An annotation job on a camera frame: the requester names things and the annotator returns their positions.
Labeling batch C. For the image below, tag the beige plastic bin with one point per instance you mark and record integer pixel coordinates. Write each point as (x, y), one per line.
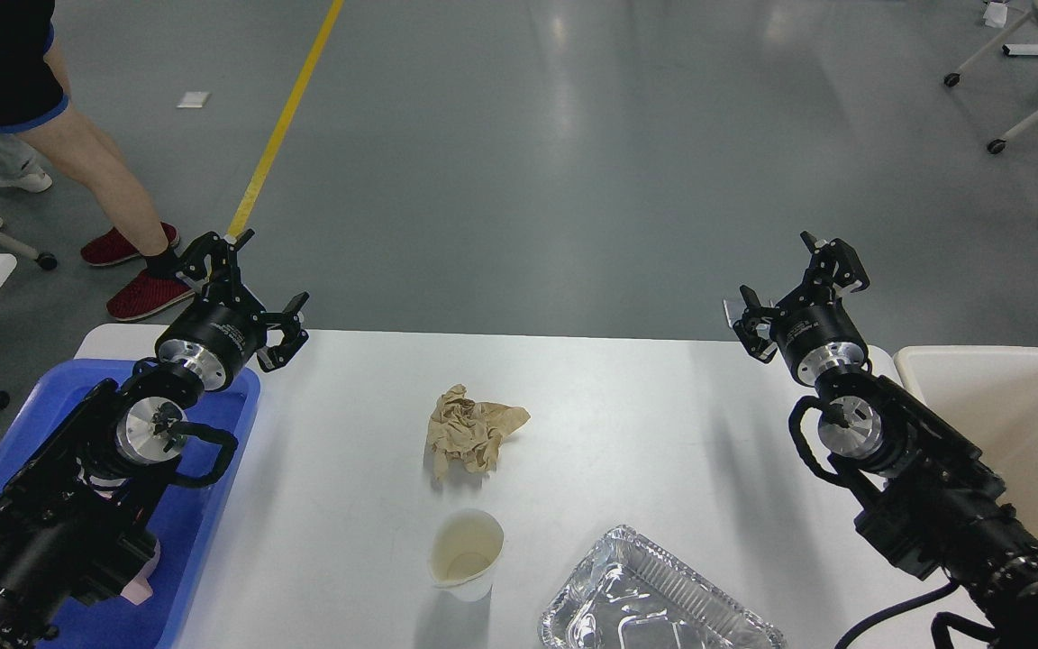
(990, 395)

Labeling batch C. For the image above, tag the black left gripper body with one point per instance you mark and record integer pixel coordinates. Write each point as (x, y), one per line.
(213, 341)

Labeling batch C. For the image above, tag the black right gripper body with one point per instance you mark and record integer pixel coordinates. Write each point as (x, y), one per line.
(815, 339)

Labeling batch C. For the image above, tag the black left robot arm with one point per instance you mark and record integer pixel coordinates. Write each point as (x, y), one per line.
(74, 517)

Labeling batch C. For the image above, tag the clear floor plate left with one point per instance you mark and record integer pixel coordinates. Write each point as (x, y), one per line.
(733, 308)

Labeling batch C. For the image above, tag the crumpled brown paper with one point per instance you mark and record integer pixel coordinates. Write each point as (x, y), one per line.
(470, 433)

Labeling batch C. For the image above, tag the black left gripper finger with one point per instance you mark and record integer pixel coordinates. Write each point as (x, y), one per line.
(208, 265)
(289, 323)

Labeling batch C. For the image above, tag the person in black shorts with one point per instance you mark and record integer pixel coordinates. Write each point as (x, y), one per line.
(36, 105)

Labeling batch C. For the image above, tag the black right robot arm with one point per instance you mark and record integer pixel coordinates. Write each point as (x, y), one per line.
(928, 502)

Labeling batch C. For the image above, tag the blue plastic bin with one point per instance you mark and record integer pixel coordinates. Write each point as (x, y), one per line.
(184, 522)

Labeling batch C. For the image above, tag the white paper cup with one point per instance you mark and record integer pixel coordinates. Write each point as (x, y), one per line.
(465, 553)

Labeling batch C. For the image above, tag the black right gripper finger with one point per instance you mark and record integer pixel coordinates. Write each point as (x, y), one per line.
(835, 270)
(747, 326)

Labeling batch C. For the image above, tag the aluminium foil tray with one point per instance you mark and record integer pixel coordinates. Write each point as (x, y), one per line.
(628, 592)

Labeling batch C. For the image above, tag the white chair base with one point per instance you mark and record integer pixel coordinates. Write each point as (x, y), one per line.
(996, 80)

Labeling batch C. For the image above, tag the white paper scrap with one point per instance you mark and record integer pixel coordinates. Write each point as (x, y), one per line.
(193, 100)

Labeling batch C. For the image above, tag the pink mug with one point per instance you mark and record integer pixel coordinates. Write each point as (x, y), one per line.
(139, 589)

